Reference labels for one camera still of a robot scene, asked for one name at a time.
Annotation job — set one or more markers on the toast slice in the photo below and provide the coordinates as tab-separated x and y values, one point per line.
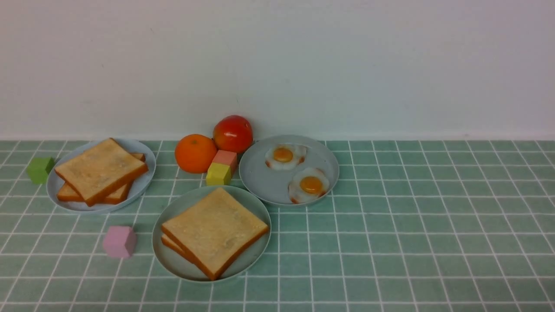
168	242
214	229
67	194
100	170

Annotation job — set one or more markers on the back fried egg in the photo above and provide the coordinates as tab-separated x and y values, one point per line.
284	157

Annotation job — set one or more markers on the fried egg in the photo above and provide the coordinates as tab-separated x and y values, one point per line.
284	157
307	185

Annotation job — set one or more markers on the grey plate with eggs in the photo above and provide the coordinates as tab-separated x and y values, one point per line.
271	185

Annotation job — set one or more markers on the front fried egg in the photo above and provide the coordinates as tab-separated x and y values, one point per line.
307	185

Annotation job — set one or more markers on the red apple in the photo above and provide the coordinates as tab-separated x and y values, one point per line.
233	133

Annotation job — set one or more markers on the pink-orange wooden block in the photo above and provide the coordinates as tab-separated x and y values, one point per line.
227	158

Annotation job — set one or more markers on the yellow wooden block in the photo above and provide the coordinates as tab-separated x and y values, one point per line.
218	174

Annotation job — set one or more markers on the orange fruit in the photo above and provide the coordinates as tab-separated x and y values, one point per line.
194	153

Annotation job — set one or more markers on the green plate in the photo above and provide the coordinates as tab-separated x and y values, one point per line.
256	255

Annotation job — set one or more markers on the pink wooden cube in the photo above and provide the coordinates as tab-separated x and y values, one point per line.
119	241

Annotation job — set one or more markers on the grey plate with bread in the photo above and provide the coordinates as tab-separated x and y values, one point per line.
138	186

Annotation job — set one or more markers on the green wooden cube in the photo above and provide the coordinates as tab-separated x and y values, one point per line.
39	169

